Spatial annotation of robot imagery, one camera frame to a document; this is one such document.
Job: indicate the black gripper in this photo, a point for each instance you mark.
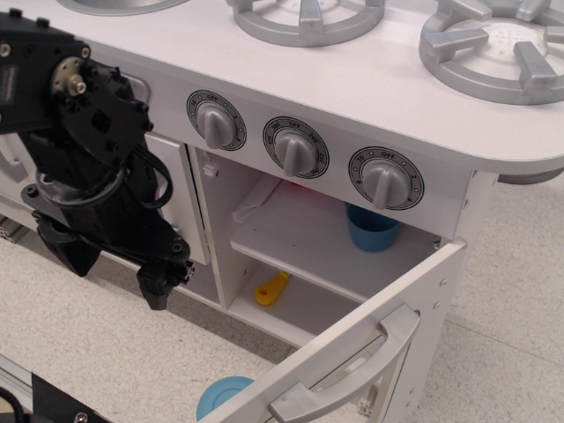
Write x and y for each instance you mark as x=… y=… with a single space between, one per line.
x=122 y=219

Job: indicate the white oven door with window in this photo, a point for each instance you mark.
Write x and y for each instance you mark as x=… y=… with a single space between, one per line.
x=390 y=339

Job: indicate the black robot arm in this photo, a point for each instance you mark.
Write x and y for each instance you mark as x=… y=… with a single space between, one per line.
x=96 y=185

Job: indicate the white cabinet door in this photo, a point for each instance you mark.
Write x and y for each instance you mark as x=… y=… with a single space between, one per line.
x=182 y=211

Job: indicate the yellow toy utensil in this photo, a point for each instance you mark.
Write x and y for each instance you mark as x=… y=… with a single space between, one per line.
x=267 y=293

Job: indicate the blue round lid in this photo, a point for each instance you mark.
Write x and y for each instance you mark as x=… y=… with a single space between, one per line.
x=219 y=392

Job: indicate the grey left stove knob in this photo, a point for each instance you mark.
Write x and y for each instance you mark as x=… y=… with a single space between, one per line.
x=216 y=120

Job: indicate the grey stove knob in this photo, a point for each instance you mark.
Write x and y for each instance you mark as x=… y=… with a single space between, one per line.
x=296 y=148
x=387 y=179
x=216 y=120

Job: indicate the grey middle stove knob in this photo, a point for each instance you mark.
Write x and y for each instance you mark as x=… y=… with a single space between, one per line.
x=296 y=148

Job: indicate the white toy kitchen stove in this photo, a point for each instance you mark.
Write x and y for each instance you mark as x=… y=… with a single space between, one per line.
x=370 y=91

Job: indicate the blue plastic cup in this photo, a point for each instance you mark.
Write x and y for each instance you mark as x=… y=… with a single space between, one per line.
x=370 y=231

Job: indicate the silver toy sink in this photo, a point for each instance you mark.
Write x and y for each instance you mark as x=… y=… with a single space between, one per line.
x=117 y=8

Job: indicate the grey right stove knob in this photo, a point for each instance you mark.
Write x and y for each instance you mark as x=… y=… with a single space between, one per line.
x=387 y=179

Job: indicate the grey left burner grate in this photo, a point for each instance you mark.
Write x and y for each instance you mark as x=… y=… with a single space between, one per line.
x=307 y=24

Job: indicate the grey burner grate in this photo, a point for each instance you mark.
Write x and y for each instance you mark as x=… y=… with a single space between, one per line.
x=509 y=52
x=307 y=24

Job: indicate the grey right burner grate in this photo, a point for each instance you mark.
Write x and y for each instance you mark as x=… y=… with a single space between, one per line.
x=509 y=52

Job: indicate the grey left door handle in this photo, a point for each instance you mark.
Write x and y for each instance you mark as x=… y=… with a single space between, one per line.
x=12 y=158

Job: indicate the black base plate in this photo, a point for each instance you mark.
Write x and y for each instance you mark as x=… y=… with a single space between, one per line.
x=44 y=402

